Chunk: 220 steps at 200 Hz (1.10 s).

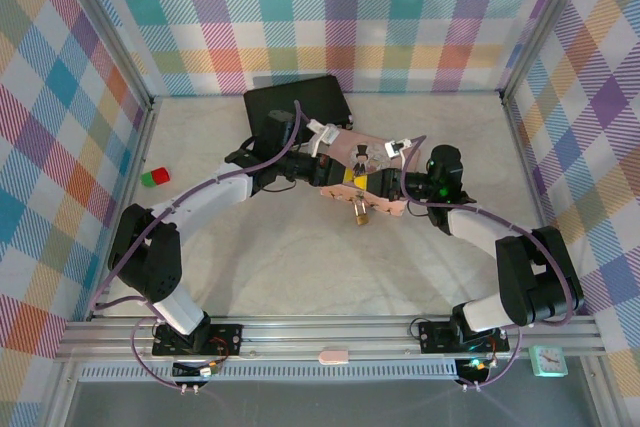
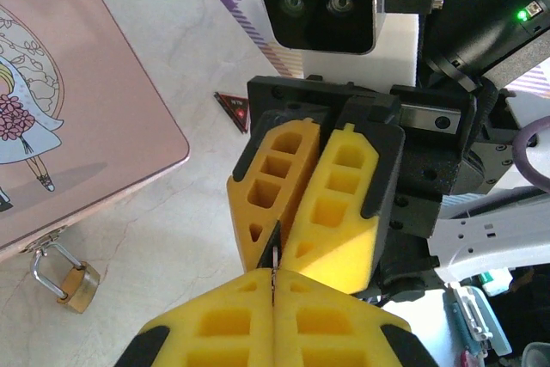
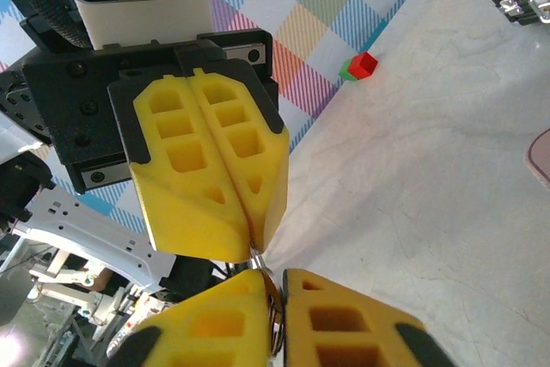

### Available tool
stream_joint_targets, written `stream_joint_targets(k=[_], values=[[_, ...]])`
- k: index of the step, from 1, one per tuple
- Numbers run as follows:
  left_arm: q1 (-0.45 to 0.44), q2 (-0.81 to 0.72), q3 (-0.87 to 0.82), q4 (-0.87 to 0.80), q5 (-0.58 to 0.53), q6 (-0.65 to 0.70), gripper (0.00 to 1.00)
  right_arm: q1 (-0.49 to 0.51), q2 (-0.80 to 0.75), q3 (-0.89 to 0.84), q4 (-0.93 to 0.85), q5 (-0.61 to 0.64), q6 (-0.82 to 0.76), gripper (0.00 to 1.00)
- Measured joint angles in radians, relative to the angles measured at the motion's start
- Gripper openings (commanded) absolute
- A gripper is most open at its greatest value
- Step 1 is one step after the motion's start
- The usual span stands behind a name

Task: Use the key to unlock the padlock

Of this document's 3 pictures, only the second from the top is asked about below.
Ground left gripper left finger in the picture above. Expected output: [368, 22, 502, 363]
[113, 267, 276, 367]

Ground brass padlock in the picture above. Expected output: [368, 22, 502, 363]
[29, 242, 102, 315]

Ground pink tin box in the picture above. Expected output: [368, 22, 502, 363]
[0, 0, 191, 263]

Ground black red triangle card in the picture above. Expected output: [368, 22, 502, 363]
[213, 91, 251, 136]

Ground small key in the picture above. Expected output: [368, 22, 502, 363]
[257, 219, 284, 308]

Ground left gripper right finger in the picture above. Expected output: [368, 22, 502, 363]
[273, 268, 439, 367]

